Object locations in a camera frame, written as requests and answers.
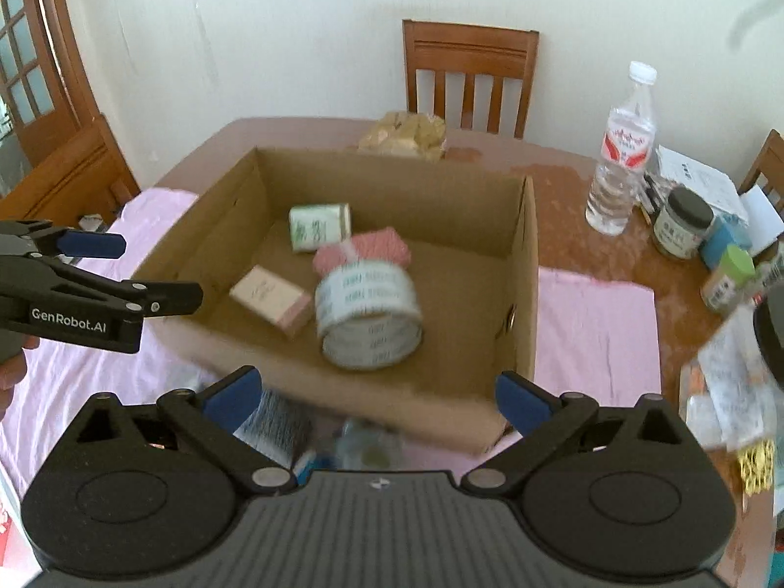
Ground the yellowish snack bag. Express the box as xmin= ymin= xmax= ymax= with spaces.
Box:
xmin=357 ymin=111 xmax=448 ymax=162

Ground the clear water bottle red label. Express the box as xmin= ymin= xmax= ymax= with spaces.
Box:
xmin=585 ymin=61 xmax=659 ymax=237

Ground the dark round lid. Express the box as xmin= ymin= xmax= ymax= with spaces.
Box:
xmin=752 ymin=303 xmax=784 ymax=390

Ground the pink small box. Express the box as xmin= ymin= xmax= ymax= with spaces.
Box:
xmin=229 ymin=265 xmax=313 ymax=339

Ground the cardboard box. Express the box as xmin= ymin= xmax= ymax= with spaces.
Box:
xmin=131 ymin=146 xmax=540 ymax=455

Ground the wooden chair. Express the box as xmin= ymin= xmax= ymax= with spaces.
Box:
xmin=738 ymin=130 xmax=784 ymax=215
xmin=402 ymin=20 xmax=540 ymax=139

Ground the pink table cloth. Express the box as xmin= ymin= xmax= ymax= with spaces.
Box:
xmin=0 ymin=187 xmax=662 ymax=503

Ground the blue container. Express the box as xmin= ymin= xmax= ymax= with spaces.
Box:
xmin=698 ymin=214 xmax=751 ymax=270

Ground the green white small box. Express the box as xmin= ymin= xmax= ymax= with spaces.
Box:
xmin=288 ymin=202 xmax=353 ymax=254

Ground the person's left hand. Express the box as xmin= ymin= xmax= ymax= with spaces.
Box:
xmin=0 ymin=338 xmax=29 ymax=420

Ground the glass jar dark lid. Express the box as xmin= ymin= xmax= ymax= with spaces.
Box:
xmin=650 ymin=188 xmax=715 ymax=260

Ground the white paper sheet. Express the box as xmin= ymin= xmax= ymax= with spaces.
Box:
xmin=738 ymin=187 xmax=784 ymax=258

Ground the crumpled clear plastic bag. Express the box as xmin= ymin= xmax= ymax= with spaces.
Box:
xmin=680 ymin=303 xmax=779 ymax=451

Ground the wooden glass panel door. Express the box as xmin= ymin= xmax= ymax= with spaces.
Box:
xmin=0 ymin=0 xmax=102 ymax=163

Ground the pink knit cloth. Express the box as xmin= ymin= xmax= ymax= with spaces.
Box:
xmin=312 ymin=226 xmax=410 ymax=279

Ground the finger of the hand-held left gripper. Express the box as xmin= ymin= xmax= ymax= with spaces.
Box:
xmin=56 ymin=262 xmax=204 ymax=320
xmin=0 ymin=219 xmax=127 ymax=261

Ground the bundle of pens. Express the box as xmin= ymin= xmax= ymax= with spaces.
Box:
xmin=637 ymin=171 xmax=665 ymax=224

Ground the printed white tape roll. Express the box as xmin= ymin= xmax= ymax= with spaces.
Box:
xmin=314 ymin=257 xmax=425 ymax=371

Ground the blue grey knit sock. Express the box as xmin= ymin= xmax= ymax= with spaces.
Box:
xmin=236 ymin=387 xmax=315 ymax=472

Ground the gold chain ornament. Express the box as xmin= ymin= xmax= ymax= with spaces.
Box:
xmin=735 ymin=441 xmax=776 ymax=494

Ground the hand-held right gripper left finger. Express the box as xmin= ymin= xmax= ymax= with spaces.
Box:
xmin=61 ymin=366 xmax=301 ymax=498

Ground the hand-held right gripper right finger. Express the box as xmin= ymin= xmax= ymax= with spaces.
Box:
xmin=459 ymin=370 xmax=699 ymax=497

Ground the white printed paper box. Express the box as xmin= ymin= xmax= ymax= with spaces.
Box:
xmin=655 ymin=146 xmax=745 ymax=221

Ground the green lid bottle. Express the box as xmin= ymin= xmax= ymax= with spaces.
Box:
xmin=700 ymin=245 xmax=756 ymax=313

